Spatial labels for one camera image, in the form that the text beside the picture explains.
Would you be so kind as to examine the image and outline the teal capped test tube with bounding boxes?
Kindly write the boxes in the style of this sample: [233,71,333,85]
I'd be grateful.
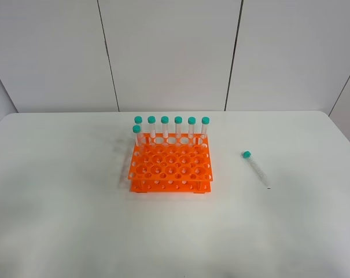
[241,151,271,189]

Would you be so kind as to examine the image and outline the orange test tube rack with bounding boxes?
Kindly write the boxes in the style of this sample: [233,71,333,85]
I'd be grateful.
[128,133,213,193]

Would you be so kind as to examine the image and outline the back row tube far right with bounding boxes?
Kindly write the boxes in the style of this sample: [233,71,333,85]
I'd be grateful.
[201,116,209,139]

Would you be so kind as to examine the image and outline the second row tube left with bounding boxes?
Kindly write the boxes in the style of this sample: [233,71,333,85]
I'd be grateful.
[132,125,144,154]

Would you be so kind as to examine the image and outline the back row tube far left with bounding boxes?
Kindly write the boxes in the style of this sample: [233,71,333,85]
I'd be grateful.
[134,116,143,131]

